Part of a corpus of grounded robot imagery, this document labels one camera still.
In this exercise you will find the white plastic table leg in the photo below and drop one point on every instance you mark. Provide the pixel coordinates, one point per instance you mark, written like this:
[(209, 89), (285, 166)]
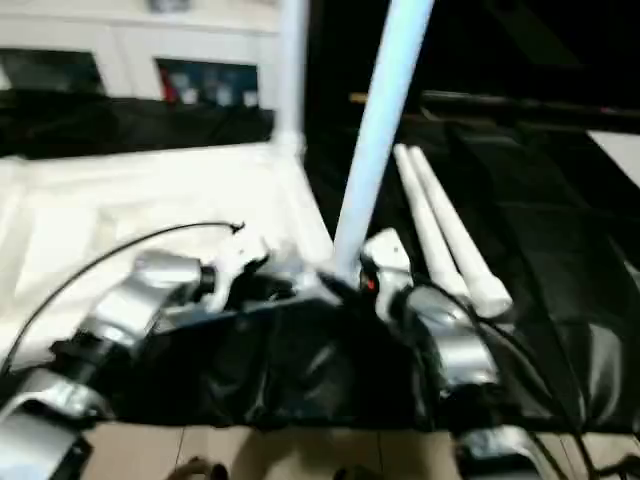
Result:
[(292, 70), (425, 220), (462, 240), (385, 120)]

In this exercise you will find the white plastic table top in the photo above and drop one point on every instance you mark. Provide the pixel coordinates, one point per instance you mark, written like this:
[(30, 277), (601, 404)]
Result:
[(100, 210)]

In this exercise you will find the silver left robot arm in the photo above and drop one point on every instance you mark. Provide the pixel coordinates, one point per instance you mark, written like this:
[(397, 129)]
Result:
[(130, 300)]

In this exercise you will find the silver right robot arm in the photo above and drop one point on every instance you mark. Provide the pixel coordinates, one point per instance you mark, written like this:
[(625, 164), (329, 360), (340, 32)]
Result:
[(460, 350)]

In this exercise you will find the black work mat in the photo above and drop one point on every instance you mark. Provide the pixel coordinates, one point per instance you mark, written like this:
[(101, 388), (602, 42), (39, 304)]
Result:
[(540, 330)]

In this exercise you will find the small tan tag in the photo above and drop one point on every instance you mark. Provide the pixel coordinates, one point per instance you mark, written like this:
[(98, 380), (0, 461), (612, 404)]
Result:
[(358, 97)]

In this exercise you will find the dark left robot foot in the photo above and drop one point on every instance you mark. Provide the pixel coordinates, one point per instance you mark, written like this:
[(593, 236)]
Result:
[(195, 468)]

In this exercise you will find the red bottle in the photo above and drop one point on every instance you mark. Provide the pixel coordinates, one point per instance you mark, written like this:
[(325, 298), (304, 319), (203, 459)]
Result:
[(170, 87)]

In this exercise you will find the white flat board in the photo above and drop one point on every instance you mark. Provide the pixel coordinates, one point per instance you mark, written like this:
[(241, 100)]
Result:
[(622, 155)]

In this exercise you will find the white cabinet with glass doors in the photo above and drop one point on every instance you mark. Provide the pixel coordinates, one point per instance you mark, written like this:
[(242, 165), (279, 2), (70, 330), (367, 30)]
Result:
[(120, 30)]

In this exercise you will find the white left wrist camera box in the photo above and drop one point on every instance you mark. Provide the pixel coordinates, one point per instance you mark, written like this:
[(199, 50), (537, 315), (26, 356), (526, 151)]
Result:
[(240, 262)]

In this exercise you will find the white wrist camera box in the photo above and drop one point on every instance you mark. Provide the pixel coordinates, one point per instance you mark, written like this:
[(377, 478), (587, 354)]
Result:
[(386, 255), (240, 262)]

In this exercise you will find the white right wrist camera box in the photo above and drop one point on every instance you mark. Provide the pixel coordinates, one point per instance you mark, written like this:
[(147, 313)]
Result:
[(386, 255)]

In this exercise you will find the black rail bar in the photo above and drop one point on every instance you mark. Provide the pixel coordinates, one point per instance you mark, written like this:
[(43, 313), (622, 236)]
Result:
[(530, 102)]

